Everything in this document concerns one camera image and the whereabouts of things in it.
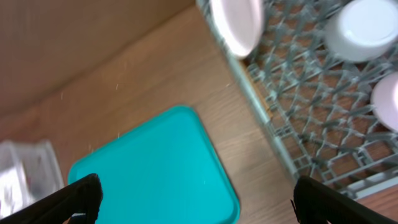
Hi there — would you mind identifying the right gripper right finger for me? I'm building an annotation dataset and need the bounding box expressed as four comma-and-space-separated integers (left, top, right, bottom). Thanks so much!
292, 176, 397, 224

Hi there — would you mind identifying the grey bowl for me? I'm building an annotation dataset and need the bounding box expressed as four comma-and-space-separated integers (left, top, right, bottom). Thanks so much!
324, 0, 397, 62

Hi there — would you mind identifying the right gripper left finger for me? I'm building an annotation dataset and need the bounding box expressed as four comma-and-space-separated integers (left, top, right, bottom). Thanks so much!
1, 174, 103, 224

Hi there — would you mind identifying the large white plate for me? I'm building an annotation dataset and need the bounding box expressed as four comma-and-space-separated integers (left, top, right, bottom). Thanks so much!
210, 0, 264, 59

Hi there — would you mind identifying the brown cardboard backdrop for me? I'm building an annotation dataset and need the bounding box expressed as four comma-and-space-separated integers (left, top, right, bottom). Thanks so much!
1, 0, 192, 114

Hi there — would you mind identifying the grey dishwasher rack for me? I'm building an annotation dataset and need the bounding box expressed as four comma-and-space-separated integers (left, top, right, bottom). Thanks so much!
197, 0, 397, 199

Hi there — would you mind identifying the teal serving tray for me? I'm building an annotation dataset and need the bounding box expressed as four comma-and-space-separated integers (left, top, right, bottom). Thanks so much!
68, 105, 241, 223

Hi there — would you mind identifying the clear plastic bin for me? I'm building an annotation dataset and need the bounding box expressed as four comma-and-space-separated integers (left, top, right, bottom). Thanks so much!
1, 140, 64, 219

